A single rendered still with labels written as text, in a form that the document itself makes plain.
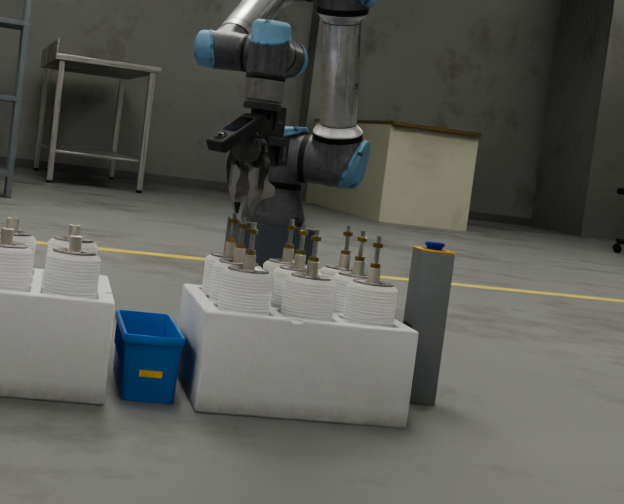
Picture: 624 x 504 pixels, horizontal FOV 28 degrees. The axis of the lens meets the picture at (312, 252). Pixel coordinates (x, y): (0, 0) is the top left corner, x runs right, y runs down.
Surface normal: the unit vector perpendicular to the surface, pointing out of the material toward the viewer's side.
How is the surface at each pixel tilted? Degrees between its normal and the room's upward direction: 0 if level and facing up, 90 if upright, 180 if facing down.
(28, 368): 90
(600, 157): 90
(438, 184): 90
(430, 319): 90
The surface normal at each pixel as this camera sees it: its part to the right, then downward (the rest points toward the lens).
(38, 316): 0.19, 0.11
